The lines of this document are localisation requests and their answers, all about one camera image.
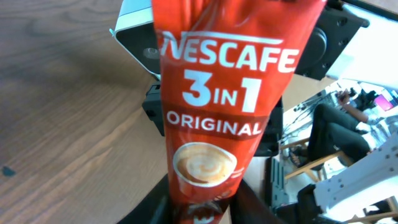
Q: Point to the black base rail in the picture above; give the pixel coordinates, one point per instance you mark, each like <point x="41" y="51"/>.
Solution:
<point x="274" y="188"/>

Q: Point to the wooden chair in background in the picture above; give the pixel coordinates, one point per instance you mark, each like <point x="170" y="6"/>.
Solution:
<point x="307" y="169"/>

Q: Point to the seated person in background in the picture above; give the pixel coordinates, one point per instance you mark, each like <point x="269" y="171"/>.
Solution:
<point x="351" y="124"/>

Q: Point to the white barcode scanner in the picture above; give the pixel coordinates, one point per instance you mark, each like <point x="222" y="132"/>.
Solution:
<point x="134" y="31"/>

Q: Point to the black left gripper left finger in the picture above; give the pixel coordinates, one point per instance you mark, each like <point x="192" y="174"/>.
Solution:
<point x="154" y="208"/>

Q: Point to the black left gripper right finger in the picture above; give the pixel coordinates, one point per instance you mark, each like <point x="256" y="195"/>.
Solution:
<point x="247" y="208"/>

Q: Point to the red chocolate bar wrapper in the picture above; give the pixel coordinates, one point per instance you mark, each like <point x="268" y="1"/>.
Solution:
<point x="224" y="66"/>

